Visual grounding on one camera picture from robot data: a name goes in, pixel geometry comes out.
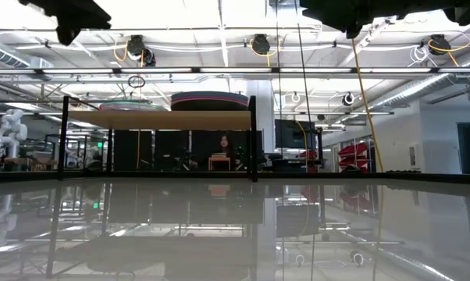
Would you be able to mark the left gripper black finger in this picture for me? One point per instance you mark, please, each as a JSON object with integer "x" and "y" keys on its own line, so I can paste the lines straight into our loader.
{"x": 92, "y": 15}

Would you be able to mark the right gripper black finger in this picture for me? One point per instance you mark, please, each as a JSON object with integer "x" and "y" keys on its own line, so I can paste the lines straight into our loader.
{"x": 328, "y": 11}

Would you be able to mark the magenta opaque plate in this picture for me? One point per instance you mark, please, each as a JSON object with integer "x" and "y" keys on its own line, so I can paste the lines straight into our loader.
{"x": 180, "y": 100}

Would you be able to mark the salmon pink opaque plate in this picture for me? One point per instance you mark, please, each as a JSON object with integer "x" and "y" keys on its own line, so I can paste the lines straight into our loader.
{"x": 209, "y": 107}

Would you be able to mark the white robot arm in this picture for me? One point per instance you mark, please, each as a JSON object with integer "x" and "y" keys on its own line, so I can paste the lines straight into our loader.
{"x": 10, "y": 129}

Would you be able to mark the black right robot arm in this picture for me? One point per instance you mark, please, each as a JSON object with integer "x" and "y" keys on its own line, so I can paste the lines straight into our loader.
{"x": 469, "y": 11}

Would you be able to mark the long ceiling light bar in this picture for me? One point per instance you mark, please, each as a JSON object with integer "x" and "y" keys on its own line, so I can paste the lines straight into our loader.
{"x": 235, "y": 70}

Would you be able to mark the black monitor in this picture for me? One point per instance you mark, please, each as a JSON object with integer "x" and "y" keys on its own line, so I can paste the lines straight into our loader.
{"x": 293, "y": 134}

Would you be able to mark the red storage bin rack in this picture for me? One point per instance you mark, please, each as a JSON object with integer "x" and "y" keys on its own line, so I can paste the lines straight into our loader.
{"x": 354, "y": 152}

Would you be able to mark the black partition panels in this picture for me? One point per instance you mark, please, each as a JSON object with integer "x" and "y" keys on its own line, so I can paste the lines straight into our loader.
{"x": 168, "y": 150}

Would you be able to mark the person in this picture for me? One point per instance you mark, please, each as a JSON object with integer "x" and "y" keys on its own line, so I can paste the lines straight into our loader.
{"x": 225, "y": 146}

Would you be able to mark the small wooden stool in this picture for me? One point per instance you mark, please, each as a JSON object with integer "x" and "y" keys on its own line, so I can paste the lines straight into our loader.
{"x": 219, "y": 162}

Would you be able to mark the silver air duct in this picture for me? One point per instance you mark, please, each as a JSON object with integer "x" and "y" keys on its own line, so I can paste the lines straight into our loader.
{"x": 414, "y": 91}

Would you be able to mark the wooden shelf with black frame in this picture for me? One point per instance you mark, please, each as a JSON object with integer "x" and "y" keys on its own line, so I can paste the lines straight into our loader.
{"x": 161, "y": 120}

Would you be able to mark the black table frame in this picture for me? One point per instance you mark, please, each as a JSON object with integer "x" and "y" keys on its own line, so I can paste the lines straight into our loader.
{"x": 336, "y": 176}

